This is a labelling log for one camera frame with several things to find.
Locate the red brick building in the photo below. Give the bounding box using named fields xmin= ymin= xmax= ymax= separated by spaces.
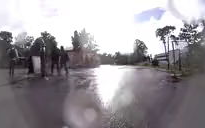
xmin=65 ymin=47 xmax=101 ymax=68

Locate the grey wet asphalt road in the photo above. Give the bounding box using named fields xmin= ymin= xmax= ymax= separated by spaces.
xmin=0 ymin=64 xmax=205 ymax=128

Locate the row of trees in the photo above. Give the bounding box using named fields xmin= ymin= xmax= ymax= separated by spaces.
xmin=0 ymin=27 xmax=151 ymax=66

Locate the group of people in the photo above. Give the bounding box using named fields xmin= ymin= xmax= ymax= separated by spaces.
xmin=26 ymin=37 xmax=71 ymax=80

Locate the tall thin tree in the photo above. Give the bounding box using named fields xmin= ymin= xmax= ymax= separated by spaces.
xmin=155 ymin=25 xmax=177 ymax=70

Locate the grass verge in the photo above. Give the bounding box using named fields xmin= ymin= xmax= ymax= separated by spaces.
xmin=141 ymin=62 xmax=204 ymax=78

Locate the pole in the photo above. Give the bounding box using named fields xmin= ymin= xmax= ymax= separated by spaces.
xmin=178 ymin=46 xmax=183 ymax=72

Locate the person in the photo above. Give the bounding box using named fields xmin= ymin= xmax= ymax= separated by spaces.
xmin=6 ymin=45 xmax=20 ymax=80

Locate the dark leafy tree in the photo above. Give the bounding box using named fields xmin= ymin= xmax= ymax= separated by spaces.
xmin=178 ymin=0 xmax=205 ymax=73

